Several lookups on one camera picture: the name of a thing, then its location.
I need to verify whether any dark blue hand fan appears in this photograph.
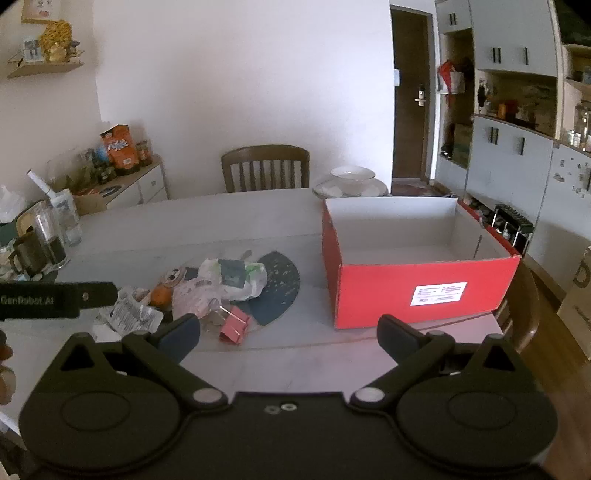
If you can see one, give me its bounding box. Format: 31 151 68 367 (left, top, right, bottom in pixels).
233 250 301 326

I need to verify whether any orange snack bag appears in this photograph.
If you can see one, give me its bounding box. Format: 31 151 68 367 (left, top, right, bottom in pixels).
100 124 140 176

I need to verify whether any grey wall cabinet unit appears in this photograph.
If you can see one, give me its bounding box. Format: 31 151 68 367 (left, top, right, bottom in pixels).
434 0 591 296

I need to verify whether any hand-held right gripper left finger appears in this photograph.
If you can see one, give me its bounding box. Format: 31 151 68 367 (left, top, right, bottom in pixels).
33 314 230 409

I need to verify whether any pink plastic wrapper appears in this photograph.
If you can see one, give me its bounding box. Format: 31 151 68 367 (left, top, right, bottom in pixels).
173 276 222 320

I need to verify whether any golden ornament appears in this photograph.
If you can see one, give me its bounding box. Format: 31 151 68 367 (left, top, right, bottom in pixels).
39 19 75 64

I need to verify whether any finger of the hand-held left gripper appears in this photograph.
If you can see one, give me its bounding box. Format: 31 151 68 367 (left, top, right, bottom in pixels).
76 281 119 309

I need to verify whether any white green-printed plastic bag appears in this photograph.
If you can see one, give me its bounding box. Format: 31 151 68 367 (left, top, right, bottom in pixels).
198 258 269 301

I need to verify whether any black shoe rack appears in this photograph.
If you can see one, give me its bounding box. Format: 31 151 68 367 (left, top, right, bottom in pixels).
492 203 535 254

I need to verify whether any white side cabinet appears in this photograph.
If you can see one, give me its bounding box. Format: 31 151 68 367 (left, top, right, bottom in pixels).
74 154 168 216

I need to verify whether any white desktop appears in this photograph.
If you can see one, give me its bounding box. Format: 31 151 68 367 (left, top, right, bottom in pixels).
0 187 522 416

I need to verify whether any wooden chair with curved back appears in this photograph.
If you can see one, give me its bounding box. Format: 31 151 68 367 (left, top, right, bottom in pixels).
494 262 541 354

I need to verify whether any wooden slat-back chair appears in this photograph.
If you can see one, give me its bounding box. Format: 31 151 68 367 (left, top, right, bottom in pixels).
221 145 310 193

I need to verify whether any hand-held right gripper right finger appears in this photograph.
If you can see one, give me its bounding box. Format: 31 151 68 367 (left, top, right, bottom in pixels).
351 314 539 409

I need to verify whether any dark glass mug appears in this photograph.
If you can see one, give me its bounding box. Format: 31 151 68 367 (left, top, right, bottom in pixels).
10 228 50 278

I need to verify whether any white bowl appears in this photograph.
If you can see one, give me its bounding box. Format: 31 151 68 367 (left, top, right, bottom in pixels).
331 166 376 185

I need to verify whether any red cardboard box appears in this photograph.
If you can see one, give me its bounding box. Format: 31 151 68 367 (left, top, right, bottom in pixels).
322 196 522 330

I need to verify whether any pink binder clip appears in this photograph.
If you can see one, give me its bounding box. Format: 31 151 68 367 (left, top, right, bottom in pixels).
210 300 252 344

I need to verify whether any clear glass pitcher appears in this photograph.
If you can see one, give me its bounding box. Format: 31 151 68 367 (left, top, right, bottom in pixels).
28 200 71 269

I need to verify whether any person's left hand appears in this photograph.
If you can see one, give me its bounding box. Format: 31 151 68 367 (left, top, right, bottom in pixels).
0 330 16 407

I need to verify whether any brown wooden door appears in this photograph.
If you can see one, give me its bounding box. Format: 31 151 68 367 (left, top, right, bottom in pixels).
390 7 433 182

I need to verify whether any cartoon-eyed round item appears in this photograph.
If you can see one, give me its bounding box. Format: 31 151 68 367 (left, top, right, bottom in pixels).
163 268 199 289

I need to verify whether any red hanging bag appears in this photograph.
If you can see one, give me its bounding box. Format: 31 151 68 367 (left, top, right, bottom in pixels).
438 60 465 95

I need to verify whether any foil blister pack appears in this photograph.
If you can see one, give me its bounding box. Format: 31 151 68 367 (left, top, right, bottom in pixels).
99 286 163 334

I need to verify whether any red door mat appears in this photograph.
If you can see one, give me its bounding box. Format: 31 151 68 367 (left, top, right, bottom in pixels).
392 180 459 197

